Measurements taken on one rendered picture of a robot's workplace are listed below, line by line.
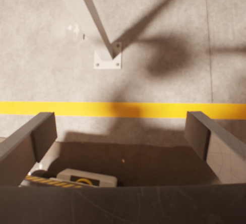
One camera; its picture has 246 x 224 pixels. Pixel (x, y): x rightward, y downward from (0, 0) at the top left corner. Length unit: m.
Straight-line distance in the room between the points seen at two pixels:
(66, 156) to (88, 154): 0.12
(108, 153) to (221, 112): 0.60
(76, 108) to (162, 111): 0.45
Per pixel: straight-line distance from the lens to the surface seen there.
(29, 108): 1.10
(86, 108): 0.95
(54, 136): 0.17
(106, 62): 0.97
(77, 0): 0.56
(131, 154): 0.90
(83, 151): 0.95
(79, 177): 0.84
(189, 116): 0.16
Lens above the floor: 0.90
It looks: 80 degrees down
